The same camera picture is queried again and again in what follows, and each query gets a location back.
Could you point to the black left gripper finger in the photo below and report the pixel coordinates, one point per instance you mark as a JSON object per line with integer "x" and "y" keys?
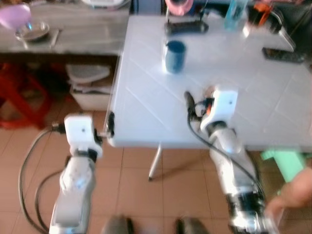
{"x": 111, "y": 125}

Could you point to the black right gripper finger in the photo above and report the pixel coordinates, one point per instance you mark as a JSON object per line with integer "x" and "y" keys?
{"x": 189, "y": 102}

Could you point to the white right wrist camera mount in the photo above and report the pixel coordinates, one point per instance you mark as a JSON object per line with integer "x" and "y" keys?
{"x": 222, "y": 105}

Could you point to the white dish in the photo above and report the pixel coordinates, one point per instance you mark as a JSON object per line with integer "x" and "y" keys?
{"x": 105, "y": 2}

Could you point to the orange and black appliance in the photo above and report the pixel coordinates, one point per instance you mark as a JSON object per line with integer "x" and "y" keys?
{"x": 263, "y": 17}

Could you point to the red plastic stool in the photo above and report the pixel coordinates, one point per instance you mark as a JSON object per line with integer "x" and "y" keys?
{"x": 19, "y": 100}

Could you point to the grey wooden bench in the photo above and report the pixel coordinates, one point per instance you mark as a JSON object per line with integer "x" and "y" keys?
{"x": 92, "y": 34}

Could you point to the white lidded plastic container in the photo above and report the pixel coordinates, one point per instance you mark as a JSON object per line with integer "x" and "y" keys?
{"x": 90, "y": 90}

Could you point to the pink plastic bowl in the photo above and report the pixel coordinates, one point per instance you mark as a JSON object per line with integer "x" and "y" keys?
{"x": 13, "y": 17}

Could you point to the clear glass bowl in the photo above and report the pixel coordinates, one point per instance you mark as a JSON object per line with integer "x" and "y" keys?
{"x": 33, "y": 31}

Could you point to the black flat device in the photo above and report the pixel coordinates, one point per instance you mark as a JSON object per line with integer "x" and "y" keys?
{"x": 186, "y": 27}

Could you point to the pink round container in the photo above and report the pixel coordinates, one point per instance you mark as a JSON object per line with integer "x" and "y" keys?
{"x": 178, "y": 6}

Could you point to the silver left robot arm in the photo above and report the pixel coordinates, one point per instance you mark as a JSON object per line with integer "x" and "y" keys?
{"x": 73, "y": 190}

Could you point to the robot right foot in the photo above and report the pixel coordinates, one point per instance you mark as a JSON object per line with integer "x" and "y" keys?
{"x": 191, "y": 226}

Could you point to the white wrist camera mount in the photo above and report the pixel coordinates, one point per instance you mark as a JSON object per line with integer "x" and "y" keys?
{"x": 80, "y": 130}
{"x": 222, "y": 105}

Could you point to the clear blue bottle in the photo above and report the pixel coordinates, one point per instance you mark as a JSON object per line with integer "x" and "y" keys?
{"x": 236, "y": 14}

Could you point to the white metal table leg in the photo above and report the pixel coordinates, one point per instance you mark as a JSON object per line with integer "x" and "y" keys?
{"x": 155, "y": 161}

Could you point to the blue cup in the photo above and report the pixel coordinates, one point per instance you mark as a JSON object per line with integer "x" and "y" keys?
{"x": 175, "y": 57}

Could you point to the metal spoon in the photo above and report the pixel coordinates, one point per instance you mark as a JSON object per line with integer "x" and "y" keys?
{"x": 54, "y": 38}

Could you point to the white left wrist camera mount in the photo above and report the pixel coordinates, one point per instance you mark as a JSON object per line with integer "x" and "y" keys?
{"x": 80, "y": 130}

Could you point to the black remote control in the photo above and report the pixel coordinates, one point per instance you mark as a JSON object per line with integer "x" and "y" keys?
{"x": 284, "y": 55}

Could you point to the green plastic stool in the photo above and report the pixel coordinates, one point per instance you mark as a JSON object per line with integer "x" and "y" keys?
{"x": 287, "y": 163}

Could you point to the person's bare leg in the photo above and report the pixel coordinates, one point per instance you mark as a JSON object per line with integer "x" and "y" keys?
{"x": 295, "y": 192}

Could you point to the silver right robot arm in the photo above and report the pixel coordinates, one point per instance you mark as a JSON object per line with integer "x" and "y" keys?
{"x": 234, "y": 161}

